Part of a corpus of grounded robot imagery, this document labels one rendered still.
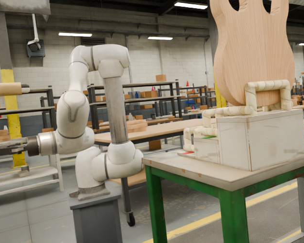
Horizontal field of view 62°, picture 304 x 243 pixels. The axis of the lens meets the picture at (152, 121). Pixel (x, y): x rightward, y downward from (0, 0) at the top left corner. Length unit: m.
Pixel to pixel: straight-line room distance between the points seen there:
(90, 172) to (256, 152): 0.93
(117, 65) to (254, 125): 0.81
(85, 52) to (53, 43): 10.93
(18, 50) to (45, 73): 1.33
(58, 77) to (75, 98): 11.14
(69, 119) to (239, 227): 0.64
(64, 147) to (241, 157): 0.64
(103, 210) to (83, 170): 0.25
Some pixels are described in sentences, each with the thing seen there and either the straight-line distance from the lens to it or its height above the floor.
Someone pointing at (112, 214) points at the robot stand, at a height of 0.59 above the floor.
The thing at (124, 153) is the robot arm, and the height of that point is 0.93.
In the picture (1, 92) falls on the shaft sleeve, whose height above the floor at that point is 1.24.
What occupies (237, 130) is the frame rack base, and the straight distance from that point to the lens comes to 0.87.
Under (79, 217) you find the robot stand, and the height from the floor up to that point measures 0.63.
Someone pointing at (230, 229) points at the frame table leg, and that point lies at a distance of 0.86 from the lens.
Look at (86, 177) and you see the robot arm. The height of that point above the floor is 0.82.
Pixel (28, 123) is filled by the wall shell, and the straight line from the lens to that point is 11.74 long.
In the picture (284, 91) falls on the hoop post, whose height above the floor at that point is 1.17.
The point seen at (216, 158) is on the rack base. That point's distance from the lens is 0.98.
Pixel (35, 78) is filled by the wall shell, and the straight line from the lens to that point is 11.91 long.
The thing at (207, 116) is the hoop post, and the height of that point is 1.10.
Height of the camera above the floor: 1.16
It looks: 3 degrees down
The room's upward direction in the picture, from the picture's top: 6 degrees counter-clockwise
